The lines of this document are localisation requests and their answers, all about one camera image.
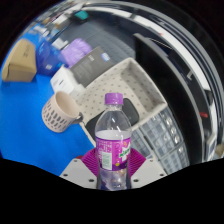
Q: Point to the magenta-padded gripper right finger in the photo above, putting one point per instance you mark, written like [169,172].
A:
[148,171]

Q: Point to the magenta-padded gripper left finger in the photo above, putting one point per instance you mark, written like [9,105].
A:
[78,171]

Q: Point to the clear bottle with purple label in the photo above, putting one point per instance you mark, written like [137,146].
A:
[113,146]

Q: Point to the flat round red coaster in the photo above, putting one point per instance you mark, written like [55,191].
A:
[79,157]

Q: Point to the wide grey drawer cabinet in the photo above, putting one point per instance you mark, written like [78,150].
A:
[170,140]

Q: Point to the black rounded pad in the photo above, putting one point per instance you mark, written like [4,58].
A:
[133,113]

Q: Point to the cream mug with dark print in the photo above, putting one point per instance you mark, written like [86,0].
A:
[55,115]

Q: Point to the cream dotted pegboard tray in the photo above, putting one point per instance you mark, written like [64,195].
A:
[126,80]

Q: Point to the dark grey box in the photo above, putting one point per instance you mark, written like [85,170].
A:
[93,66]

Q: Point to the blue box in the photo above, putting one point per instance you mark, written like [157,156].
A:
[46,58]

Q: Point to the purple bag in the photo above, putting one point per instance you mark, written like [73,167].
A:
[75,51]

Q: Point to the brown cardboard box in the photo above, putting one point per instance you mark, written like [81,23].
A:
[20,63]

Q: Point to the teal container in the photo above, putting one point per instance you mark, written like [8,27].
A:
[81,15]

